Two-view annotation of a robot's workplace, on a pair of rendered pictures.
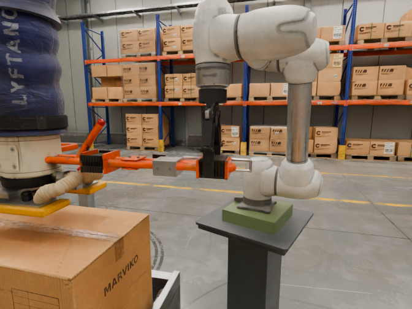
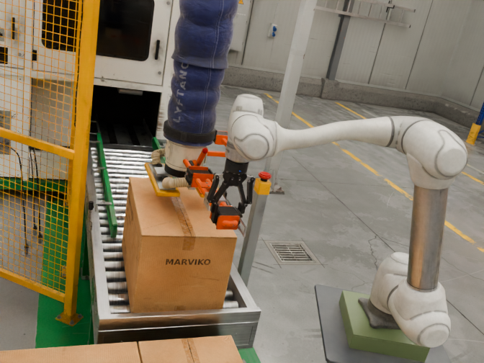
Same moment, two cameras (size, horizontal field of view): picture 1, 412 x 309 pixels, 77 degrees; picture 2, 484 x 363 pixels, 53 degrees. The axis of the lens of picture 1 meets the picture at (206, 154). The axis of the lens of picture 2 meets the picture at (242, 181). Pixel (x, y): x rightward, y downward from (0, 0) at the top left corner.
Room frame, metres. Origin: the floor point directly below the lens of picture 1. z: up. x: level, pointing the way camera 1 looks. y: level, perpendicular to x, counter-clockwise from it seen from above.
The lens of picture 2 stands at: (-0.15, -1.24, 1.89)
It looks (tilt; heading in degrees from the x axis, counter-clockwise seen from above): 21 degrees down; 54
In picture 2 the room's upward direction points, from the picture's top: 11 degrees clockwise
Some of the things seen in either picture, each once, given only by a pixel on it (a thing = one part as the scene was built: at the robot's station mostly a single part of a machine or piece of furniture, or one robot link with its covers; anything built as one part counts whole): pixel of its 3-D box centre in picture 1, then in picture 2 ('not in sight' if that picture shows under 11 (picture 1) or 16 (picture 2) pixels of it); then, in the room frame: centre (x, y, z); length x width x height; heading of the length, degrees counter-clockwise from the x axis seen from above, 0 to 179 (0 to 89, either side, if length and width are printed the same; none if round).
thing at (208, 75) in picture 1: (213, 78); (239, 151); (0.70, -0.02, 1.42); 0.09 x 0.09 x 0.06
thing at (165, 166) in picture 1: (168, 166); (214, 201); (0.72, 0.11, 1.18); 0.07 x 0.07 x 0.04; 78
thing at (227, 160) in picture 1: (214, 167); (224, 217); (0.68, -0.02, 1.19); 0.08 x 0.07 x 0.05; 78
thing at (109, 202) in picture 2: not in sight; (99, 173); (0.83, 1.76, 0.60); 1.60 x 0.10 x 0.09; 77
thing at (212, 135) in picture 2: (28, 121); (189, 130); (0.82, 0.56, 1.30); 0.23 x 0.23 x 0.04
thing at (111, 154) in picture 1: (100, 160); (199, 176); (0.76, 0.32, 1.19); 0.10 x 0.08 x 0.06; 168
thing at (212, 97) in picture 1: (212, 106); (235, 172); (0.70, -0.02, 1.35); 0.08 x 0.07 x 0.09; 167
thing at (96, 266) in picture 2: not in sight; (91, 209); (0.69, 1.43, 0.50); 2.31 x 0.05 x 0.19; 77
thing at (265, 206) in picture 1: (253, 200); (385, 306); (1.37, -0.27, 0.85); 0.22 x 0.18 x 0.06; 63
